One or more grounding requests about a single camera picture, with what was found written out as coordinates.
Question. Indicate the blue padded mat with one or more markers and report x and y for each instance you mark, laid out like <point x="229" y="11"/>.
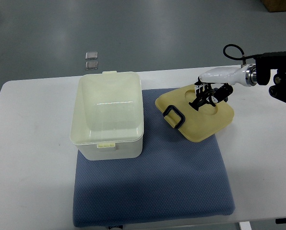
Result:
<point x="172" y="178"/>

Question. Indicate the lower metal floor plate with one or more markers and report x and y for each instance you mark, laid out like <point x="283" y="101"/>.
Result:
<point x="91" y="65"/>

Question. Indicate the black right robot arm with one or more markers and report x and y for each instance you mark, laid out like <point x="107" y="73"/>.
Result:
<point x="271" y="65"/>

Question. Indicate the white table leg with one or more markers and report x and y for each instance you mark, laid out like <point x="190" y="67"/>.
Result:
<point x="245" y="225"/>

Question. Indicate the white storage box body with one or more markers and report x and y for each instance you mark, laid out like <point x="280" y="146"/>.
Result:
<point x="108" y="120"/>

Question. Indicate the yellow storage box lid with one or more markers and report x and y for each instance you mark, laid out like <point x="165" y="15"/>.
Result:
<point x="194" y="125"/>

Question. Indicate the upper metal floor plate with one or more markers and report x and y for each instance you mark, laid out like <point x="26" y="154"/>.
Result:
<point x="91" y="55"/>

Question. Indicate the metal floor plate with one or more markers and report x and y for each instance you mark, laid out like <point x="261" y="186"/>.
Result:
<point x="91" y="65"/>
<point x="91" y="55"/>

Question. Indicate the brown cardboard box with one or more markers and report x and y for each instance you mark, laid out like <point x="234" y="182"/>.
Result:
<point x="275" y="5"/>

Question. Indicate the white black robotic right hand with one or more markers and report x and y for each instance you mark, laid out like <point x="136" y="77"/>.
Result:
<point x="215" y="85"/>

